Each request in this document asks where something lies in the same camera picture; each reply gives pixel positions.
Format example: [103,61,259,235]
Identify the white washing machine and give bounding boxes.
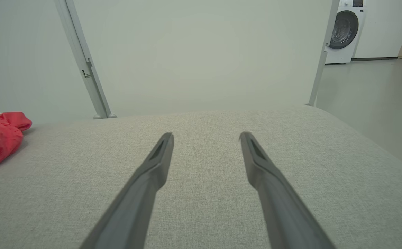
[325,0,367,65]

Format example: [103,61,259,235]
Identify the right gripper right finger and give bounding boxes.
[239,131,336,249]

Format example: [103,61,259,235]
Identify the white partition screen panel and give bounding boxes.
[66,0,334,116]

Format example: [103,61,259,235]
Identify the round dark washing machine door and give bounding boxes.
[329,10,359,50]

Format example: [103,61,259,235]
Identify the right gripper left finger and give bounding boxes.
[79,132,174,249]

